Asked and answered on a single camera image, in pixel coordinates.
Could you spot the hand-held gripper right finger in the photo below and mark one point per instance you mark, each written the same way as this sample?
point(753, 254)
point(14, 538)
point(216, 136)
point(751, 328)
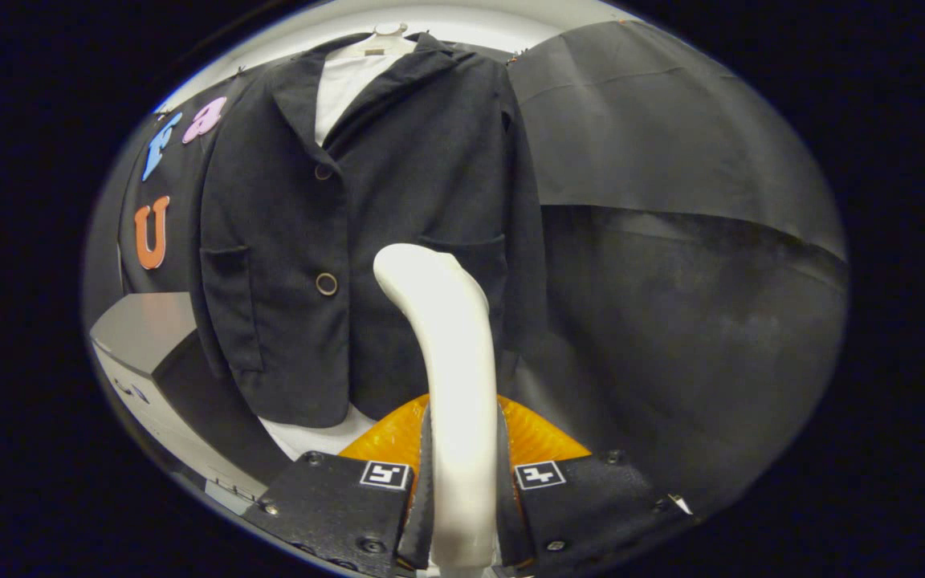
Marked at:
point(591, 506)

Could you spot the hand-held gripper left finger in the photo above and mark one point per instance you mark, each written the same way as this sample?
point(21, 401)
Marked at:
point(334, 506)

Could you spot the white garment steamer nozzle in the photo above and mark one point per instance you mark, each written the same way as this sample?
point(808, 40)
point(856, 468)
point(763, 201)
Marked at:
point(458, 385)

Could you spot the black suit jacket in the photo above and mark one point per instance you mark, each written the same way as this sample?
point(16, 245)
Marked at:
point(270, 201)

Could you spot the white shirt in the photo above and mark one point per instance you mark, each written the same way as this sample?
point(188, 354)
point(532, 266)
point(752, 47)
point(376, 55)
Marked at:
point(346, 88)

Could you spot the small white paper scrap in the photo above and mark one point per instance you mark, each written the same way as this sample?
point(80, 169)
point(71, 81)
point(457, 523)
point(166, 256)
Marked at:
point(681, 504)

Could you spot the black backdrop cloth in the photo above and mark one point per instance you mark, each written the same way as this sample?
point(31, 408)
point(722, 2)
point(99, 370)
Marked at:
point(671, 281)

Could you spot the grey cabinet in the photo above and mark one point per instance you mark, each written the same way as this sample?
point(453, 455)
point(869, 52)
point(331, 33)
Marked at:
point(141, 321)

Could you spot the white plastic hanger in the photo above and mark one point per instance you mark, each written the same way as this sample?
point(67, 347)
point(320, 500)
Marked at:
point(382, 44)

